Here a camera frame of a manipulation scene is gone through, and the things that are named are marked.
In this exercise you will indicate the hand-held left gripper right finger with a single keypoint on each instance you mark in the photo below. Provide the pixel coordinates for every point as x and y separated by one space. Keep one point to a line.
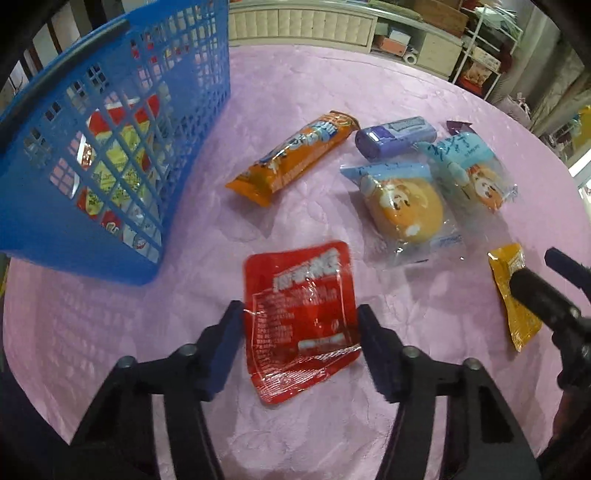
381 355

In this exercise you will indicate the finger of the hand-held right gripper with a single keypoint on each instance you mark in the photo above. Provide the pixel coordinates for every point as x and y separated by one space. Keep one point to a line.
565 265
540 295

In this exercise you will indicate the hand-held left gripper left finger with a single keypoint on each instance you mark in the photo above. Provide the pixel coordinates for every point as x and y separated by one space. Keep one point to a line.
221 355

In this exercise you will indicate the yellow snack packet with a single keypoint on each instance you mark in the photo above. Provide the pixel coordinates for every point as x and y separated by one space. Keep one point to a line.
501 267

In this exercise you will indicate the red snack packet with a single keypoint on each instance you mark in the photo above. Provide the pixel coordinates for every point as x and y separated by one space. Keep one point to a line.
300 314

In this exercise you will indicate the cartoon bun packet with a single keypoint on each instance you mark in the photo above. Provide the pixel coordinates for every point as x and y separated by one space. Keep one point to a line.
406 207
471 170

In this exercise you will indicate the dark purple snack packet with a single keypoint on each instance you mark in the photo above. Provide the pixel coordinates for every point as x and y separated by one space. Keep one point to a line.
457 125

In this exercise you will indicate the blue plastic basket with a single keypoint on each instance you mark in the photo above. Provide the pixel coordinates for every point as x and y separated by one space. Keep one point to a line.
46 240

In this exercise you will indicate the orange long biscuit packet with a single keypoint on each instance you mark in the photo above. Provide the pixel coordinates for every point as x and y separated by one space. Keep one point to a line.
291 157

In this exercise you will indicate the blue purple snack packet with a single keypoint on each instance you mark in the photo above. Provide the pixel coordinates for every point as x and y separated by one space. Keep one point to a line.
392 136

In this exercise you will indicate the red-edged cracker packet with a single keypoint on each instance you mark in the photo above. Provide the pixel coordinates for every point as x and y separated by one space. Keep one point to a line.
117 138

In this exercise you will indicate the pink shopping bag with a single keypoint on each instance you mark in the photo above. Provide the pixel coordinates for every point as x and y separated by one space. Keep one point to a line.
515 108

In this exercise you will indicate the white metal rack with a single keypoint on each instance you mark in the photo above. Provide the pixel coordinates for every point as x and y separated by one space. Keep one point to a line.
485 46

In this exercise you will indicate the white paper roll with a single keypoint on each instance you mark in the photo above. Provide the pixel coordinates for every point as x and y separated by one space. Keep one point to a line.
411 58

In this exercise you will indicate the brown cardboard box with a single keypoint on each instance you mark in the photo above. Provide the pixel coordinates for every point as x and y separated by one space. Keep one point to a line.
441 16

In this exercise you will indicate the orange box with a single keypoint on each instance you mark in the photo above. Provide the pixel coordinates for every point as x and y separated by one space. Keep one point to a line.
392 45

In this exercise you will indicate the green cushion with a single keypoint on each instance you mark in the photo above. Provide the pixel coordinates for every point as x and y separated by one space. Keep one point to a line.
397 9

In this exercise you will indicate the cream TV cabinet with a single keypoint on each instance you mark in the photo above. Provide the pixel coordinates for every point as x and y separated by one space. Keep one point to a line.
300 23

